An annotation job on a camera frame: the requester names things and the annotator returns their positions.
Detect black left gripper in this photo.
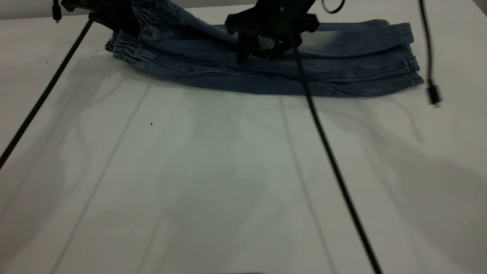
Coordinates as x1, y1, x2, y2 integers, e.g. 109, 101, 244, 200
61, 0, 142, 36

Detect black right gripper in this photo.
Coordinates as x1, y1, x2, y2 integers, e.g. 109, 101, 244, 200
226, 0, 320, 65

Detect blue denim shorts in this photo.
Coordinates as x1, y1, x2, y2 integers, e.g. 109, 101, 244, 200
105, 0, 425, 97

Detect black braided left cable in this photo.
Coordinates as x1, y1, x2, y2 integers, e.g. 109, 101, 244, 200
0, 13, 97, 170

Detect black braided cable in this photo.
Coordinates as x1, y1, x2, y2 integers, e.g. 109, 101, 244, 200
0, 13, 97, 170
283, 15, 383, 274

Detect black braided right cable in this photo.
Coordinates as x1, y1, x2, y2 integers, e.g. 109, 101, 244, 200
283, 15, 383, 274

